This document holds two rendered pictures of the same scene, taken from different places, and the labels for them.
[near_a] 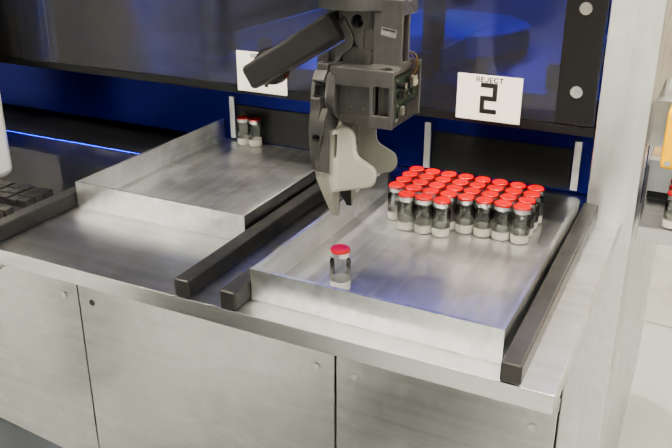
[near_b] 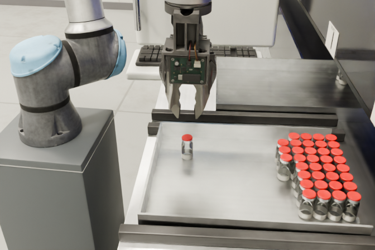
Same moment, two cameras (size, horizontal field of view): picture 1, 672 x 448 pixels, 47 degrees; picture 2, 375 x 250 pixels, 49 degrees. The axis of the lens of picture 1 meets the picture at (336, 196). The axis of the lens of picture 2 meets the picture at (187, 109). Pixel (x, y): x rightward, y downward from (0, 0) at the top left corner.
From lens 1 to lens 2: 0.76 m
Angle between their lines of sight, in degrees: 60
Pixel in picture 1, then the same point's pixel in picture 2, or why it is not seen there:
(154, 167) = (272, 68)
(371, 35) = (179, 28)
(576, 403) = not seen: outside the picture
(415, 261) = (237, 175)
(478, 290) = (217, 207)
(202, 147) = (317, 70)
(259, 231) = (215, 114)
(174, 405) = not seen: hidden behind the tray
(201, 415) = not seen: hidden behind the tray
